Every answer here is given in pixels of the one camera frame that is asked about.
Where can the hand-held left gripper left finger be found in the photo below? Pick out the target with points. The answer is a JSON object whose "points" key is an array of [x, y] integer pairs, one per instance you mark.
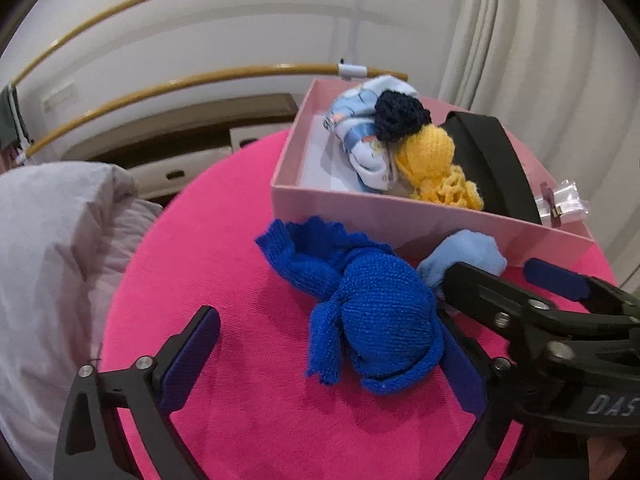
{"points": [[192, 355]]}

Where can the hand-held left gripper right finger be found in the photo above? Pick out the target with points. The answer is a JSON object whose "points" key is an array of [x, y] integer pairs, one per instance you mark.
{"points": [[467, 385]]}

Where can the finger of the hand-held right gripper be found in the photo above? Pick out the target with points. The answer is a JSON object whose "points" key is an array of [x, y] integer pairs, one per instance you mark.
{"points": [[480, 290], [555, 272]]}

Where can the plain light blue cloth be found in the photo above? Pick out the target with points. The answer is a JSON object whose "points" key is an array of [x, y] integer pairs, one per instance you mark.
{"points": [[470, 252]]}

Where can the royal blue knit cloth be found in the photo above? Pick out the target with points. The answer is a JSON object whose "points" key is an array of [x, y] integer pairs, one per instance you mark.
{"points": [[380, 305]]}

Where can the pink cardboard box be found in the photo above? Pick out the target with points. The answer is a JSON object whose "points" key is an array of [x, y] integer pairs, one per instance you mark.
{"points": [[400, 220]]}

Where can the black rectangular case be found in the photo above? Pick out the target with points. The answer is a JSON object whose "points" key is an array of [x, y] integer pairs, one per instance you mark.
{"points": [[490, 160]]}

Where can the yellow crochet cloth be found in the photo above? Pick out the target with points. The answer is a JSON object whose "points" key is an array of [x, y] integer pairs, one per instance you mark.
{"points": [[430, 152]]}

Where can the light blue patterned cloth bundle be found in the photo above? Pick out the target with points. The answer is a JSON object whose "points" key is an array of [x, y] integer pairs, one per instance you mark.
{"points": [[360, 150]]}

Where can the navy knit cloth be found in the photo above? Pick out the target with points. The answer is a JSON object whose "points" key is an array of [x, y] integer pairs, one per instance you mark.
{"points": [[397, 115]]}

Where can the small clear plastic packet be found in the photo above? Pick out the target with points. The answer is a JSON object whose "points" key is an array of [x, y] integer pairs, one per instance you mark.
{"points": [[570, 200]]}

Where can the white quilt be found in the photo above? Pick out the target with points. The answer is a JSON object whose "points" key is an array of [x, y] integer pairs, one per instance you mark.
{"points": [[60, 260]]}

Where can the low white drawer cabinet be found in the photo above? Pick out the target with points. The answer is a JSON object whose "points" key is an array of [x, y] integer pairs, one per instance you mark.
{"points": [[190, 172]]}

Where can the white curtain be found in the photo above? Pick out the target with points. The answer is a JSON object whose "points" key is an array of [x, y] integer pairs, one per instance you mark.
{"points": [[540, 60]]}

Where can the white wall switch plate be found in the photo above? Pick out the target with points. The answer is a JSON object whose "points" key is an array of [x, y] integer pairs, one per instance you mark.
{"points": [[60, 96]]}

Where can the white rail bracket post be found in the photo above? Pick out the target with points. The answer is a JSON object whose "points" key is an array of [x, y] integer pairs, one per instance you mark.
{"points": [[357, 20]]}

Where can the grey cloth on rail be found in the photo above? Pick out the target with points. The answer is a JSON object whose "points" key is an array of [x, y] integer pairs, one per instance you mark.
{"points": [[10, 120]]}

